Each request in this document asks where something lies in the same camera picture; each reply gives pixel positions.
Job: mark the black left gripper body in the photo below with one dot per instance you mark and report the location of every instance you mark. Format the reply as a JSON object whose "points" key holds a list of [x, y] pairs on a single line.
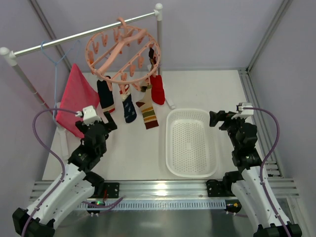
{"points": [[96, 126]]}

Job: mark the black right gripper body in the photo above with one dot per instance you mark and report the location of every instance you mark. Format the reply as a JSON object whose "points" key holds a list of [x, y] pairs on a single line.
{"points": [[227, 119]]}

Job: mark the navy patterned sock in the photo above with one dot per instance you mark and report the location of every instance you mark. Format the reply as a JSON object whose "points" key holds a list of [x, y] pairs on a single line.
{"points": [[128, 106]]}

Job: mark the navy sock red toe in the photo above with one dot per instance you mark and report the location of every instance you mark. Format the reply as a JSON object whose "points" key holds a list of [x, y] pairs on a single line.
{"points": [[105, 96]]}

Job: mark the beige striped sock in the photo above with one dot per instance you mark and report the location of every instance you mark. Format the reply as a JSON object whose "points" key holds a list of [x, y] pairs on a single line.
{"points": [[147, 110]]}

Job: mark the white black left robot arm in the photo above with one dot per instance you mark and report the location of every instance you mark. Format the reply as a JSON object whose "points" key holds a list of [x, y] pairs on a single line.
{"points": [[74, 185]]}

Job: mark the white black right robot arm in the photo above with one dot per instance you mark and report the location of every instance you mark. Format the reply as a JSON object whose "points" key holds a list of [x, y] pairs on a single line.
{"points": [[249, 183]]}

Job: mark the pink round clip hanger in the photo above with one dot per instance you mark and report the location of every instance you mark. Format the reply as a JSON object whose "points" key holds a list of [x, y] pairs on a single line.
{"points": [[123, 58]]}

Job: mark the dark striped sock on hanger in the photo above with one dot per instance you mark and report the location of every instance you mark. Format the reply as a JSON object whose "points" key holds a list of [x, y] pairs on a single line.
{"points": [[152, 56]]}

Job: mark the white perforated plastic basket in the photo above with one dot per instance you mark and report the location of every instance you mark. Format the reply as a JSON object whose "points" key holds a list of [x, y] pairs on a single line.
{"points": [[190, 150]]}

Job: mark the pink cloth towel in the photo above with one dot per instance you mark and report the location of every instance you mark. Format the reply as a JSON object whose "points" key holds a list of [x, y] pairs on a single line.
{"points": [[78, 94]]}

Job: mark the white metal clothes rack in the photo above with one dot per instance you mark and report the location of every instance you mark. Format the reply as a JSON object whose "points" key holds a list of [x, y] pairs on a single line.
{"points": [[11, 57]]}

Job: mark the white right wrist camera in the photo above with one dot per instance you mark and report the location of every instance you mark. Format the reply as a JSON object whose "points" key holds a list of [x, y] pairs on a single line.
{"points": [[244, 110]]}

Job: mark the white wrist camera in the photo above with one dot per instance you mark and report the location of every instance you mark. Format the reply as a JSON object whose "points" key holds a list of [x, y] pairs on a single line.
{"points": [[89, 115], [244, 110]]}

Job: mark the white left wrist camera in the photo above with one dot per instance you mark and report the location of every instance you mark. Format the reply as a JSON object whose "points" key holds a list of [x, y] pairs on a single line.
{"points": [[89, 115]]}

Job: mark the white cable duct strip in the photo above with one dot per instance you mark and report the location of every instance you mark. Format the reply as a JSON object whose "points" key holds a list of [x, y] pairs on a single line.
{"points": [[170, 204]]}

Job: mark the aluminium rail frame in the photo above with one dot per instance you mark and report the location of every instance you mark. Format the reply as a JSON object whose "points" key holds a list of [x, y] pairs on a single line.
{"points": [[136, 157]]}

